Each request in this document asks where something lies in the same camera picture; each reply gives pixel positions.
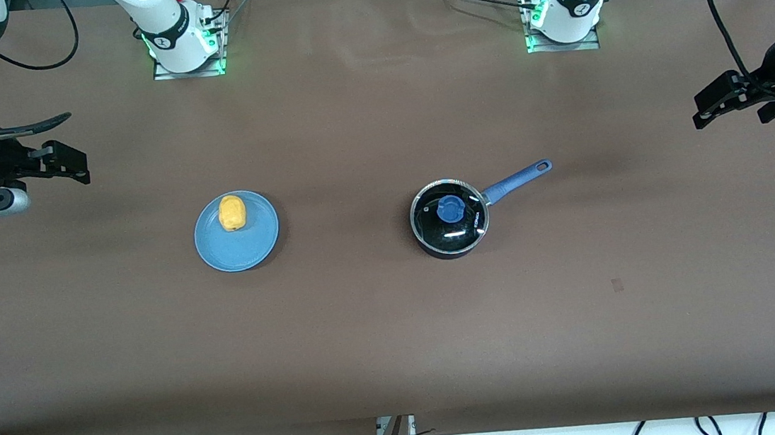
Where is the yellow potato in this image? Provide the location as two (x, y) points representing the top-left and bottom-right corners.
(217, 194), (248, 233)

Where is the glass lid with blue knob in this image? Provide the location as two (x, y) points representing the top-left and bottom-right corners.
(407, 175), (493, 253)

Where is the metal base plate right arm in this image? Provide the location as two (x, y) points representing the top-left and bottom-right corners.
(147, 6), (233, 82)

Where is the metal base plate left arm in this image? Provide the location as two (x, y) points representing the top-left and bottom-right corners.
(519, 0), (603, 57)

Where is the blue round plate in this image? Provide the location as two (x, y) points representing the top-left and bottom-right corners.
(190, 187), (285, 276)

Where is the brown table cover sheet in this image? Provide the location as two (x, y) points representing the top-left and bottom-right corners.
(0, 0), (775, 435)

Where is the black pot with blue handle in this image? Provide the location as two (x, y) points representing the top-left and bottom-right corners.
(405, 158), (561, 264)

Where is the white metal bracket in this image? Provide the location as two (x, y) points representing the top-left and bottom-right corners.
(375, 414), (418, 435)

